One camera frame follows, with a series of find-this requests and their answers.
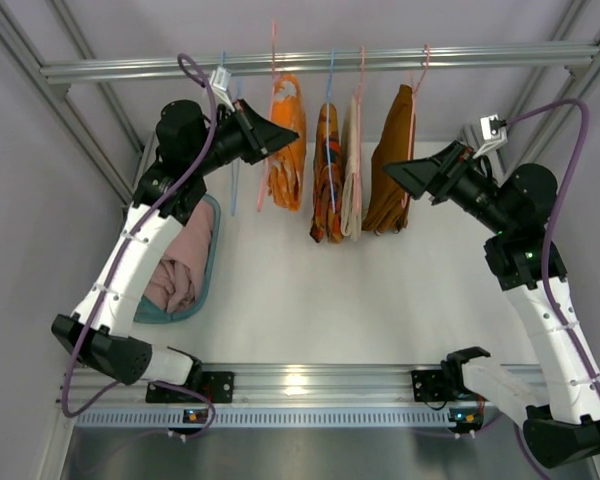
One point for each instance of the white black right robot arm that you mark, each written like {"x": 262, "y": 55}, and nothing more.
{"x": 561, "y": 425}

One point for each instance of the pink wire hanger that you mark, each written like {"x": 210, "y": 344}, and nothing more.
{"x": 415, "y": 88}
{"x": 358, "y": 97}
{"x": 262, "y": 192}

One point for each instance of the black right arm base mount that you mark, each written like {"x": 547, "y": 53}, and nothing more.
{"x": 433, "y": 386}

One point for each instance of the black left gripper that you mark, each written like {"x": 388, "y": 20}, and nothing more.
{"x": 250, "y": 135}

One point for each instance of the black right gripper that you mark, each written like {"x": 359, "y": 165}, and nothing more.
{"x": 439, "y": 175}

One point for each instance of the aluminium frame strut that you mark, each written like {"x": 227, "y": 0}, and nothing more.
{"x": 29, "y": 60}
{"x": 532, "y": 141}

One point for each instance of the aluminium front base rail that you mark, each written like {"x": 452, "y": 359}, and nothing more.
{"x": 293, "y": 385}

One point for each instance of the blue wire hanger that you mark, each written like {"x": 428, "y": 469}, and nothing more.
{"x": 331, "y": 100}
{"x": 234, "y": 165}

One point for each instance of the orange white tie-dye trousers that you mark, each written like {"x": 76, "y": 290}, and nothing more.
{"x": 285, "y": 181}

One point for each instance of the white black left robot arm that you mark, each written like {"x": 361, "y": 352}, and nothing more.
{"x": 189, "y": 147}

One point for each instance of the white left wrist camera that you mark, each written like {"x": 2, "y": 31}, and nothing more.
{"x": 219, "y": 81}

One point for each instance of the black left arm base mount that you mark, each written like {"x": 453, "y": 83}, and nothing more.
{"x": 216, "y": 386}

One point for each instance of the orange brown patterned trousers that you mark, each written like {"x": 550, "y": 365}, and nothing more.
{"x": 324, "y": 224}

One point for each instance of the aluminium left frame strut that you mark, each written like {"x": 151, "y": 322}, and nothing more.
{"x": 29, "y": 60}

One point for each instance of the grey slotted cable duct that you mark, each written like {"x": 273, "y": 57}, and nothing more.
{"x": 268, "y": 417}

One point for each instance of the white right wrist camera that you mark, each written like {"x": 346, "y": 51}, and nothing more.
{"x": 494, "y": 134}

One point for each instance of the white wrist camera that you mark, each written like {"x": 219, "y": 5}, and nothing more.
{"x": 219, "y": 81}
{"x": 494, "y": 134}

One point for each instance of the beige trousers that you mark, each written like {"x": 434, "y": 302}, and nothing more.
{"x": 351, "y": 209}

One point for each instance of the pink trousers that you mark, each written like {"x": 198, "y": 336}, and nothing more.
{"x": 178, "y": 280}

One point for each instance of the aluminium right frame strut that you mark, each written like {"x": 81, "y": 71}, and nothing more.
{"x": 532, "y": 141}

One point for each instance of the aluminium hanging rail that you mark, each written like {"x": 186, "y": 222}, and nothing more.
{"x": 543, "y": 54}

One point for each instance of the teal plastic basket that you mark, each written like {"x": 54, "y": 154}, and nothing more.
{"x": 148, "y": 313}

